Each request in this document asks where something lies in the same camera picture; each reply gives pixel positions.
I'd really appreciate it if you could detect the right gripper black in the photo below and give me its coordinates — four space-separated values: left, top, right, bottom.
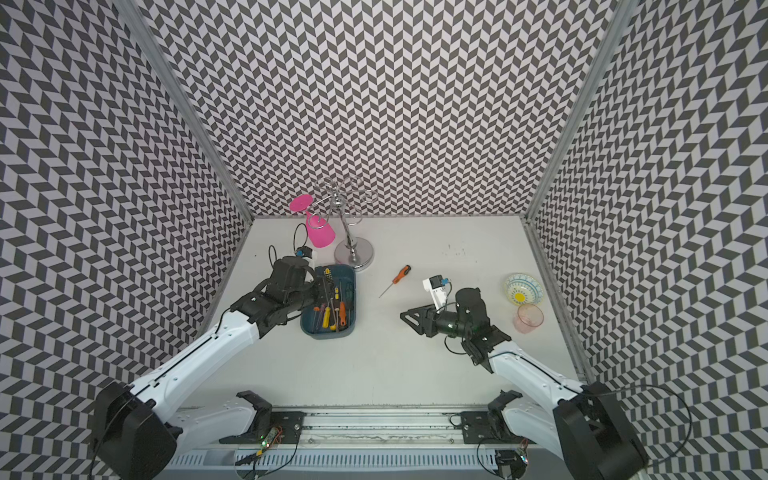
400 303 471 339

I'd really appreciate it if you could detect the black yellow long screwdriver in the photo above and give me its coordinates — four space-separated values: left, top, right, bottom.
323 267 334 308

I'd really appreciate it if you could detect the yellow handle screwdriver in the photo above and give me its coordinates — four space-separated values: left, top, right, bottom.
322 305 332 329

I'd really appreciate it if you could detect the black yellow phillips screwdriver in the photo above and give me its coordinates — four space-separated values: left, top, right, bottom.
331 286 341 331

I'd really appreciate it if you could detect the small orange handle screwdriver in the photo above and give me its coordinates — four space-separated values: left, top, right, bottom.
379 265 412 298

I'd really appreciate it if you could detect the orange black large screwdriver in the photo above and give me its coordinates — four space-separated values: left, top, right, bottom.
338 300 348 330

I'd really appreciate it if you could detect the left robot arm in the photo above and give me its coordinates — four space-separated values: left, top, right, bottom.
89 256 324 479

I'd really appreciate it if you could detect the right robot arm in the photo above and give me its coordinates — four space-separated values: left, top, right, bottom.
400 288 650 479

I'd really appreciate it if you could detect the teal plastic storage box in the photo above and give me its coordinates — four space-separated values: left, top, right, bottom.
300 265 357 340

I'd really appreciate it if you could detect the pink plastic wine glass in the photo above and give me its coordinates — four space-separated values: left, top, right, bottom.
289 194 336 249

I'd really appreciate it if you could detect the patterned ceramic bowl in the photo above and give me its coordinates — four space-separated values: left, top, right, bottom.
503 273 545 306

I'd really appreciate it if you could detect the pink transparent cup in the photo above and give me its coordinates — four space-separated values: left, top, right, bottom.
513 304 544 334

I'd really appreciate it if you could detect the chrome glass holder stand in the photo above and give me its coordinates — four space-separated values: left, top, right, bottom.
318 178 375 272

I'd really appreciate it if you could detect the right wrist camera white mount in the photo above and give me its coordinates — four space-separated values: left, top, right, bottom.
423 275 452 311

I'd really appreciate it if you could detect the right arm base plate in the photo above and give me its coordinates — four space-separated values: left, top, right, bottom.
459 411 514 445

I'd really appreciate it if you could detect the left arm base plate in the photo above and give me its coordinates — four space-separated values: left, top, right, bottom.
218 410 306 446

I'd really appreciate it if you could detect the aluminium front rail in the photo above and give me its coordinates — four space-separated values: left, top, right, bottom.
170 402 561 454

